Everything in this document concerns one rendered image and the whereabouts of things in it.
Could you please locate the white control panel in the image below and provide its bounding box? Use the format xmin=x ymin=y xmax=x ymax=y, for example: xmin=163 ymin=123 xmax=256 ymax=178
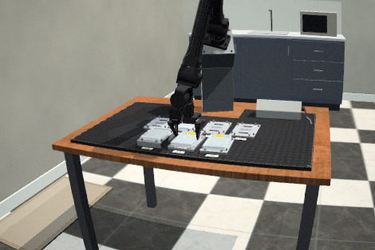
xmin=256 ymin=99 xmax=312 ymax=125

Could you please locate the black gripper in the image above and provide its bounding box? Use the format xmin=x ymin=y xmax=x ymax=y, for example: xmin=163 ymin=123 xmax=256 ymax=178
xmin=168 ymin=112 xmax=205 ymax=140

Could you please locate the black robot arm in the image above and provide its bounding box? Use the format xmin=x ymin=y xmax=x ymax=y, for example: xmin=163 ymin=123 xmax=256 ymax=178
xmin=169 ymin=0 xmax=231 ymax=125

